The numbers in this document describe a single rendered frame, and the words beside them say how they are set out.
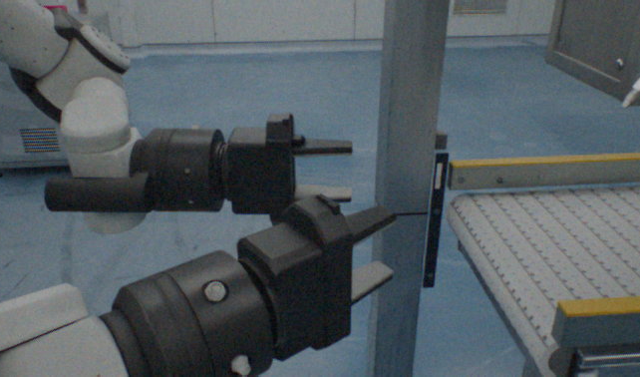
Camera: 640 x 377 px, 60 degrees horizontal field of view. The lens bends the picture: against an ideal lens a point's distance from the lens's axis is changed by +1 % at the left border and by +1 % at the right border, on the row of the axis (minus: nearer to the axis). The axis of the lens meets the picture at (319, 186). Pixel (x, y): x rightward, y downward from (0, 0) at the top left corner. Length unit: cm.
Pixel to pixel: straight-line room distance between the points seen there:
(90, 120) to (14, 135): 258
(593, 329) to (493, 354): 142
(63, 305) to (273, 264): 12
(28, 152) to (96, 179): 263
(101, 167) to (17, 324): 29
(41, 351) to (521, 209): 52
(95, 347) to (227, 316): 7
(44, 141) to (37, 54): 234
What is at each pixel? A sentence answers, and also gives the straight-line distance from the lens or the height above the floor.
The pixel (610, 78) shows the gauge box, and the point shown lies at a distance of 37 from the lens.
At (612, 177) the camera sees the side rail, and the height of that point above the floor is 96.
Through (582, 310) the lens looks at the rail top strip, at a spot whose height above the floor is 98.
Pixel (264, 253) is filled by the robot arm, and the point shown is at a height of 105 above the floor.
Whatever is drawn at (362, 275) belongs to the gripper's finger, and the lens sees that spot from 46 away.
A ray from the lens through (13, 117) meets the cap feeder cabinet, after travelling 314.
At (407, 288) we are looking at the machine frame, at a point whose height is 79.
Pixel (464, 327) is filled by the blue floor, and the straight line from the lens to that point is 197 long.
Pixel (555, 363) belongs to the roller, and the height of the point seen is 92.
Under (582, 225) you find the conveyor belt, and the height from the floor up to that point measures 94.
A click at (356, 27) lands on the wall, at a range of 575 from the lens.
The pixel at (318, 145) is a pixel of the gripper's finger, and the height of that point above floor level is 104.
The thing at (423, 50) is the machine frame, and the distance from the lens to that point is 64.
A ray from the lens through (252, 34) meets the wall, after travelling 568.
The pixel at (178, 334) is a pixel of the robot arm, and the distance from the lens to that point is 33.
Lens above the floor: 125
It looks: 27 degrees down
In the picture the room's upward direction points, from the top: straight up
